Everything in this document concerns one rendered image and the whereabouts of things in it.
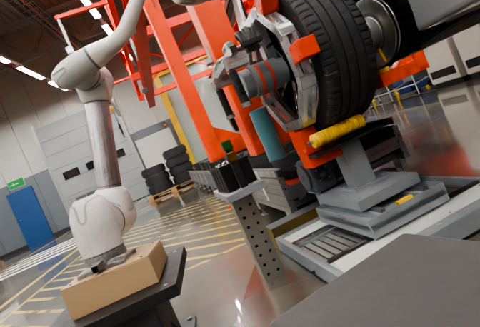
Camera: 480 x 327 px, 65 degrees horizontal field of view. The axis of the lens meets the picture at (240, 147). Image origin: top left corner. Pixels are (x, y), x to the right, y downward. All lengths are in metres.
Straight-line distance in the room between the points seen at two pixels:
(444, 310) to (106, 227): 1.17
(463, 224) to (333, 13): 0.89
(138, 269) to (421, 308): 1.01
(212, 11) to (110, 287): 1.46
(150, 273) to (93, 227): 0.27
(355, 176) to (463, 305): 1.21
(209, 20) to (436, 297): 1.81
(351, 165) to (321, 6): 0.69
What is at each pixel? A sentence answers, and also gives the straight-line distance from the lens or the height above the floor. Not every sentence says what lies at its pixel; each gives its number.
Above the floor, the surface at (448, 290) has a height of 0.34.
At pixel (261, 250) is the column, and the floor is 0.14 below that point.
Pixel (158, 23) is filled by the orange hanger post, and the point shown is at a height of 2.08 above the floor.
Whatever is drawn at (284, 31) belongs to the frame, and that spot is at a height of 0.95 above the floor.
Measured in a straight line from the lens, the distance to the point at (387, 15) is 1.80.
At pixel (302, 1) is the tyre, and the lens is 1.54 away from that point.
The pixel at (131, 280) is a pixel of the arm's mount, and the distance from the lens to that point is 1.42.
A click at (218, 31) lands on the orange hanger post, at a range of 2.14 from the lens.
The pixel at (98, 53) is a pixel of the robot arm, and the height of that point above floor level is 1.16.
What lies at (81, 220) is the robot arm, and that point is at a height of 0.60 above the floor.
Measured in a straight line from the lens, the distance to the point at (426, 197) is 1.65.
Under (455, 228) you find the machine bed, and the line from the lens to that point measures 1.54.
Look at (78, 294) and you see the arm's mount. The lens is 1.47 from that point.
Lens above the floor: 0.65
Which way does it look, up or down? 1 degrees down
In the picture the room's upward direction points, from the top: 23 degrees counter-clockwise
